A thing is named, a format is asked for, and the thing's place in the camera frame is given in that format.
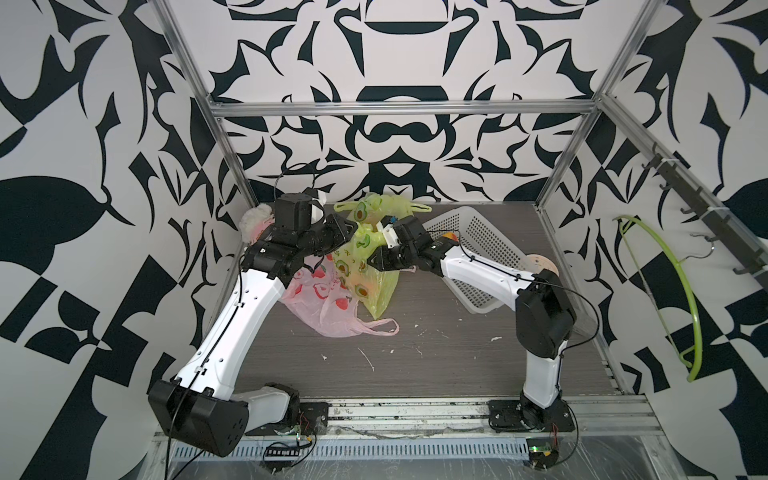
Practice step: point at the white plush bear pink shirt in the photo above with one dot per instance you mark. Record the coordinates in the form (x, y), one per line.
(254, 222)

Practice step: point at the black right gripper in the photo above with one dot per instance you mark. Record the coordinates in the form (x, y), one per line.
(381, 259)

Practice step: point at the yellow fruit upper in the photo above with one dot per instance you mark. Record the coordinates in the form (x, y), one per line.
(451, 237)

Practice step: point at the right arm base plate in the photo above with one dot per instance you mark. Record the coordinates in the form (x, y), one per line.
(521, 416)

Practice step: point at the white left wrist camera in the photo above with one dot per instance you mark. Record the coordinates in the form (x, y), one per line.
(318, 197)

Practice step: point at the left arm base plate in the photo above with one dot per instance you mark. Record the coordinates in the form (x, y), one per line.
(306, 417)

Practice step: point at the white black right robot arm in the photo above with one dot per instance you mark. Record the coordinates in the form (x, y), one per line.
(544, 315)

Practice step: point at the pink apple print plastic bag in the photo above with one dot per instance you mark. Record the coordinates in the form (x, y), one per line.
(319, 300)

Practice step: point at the black wall hook rail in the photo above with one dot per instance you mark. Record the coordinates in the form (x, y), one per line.
(725, 227)

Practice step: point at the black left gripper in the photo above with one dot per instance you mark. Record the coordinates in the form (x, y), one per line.
(332, 226)

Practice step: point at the green hoop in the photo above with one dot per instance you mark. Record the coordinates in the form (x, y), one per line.
(692, 357)

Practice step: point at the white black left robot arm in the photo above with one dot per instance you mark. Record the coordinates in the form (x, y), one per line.
(198, 406)

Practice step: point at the beige round perforated disc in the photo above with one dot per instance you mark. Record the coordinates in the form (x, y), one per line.
(539, 263)

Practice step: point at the green avocado print plastic bag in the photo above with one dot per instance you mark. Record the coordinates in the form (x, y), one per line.
(373, 207)

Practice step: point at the green circuit board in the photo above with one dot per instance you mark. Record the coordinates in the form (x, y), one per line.
(542, 455)

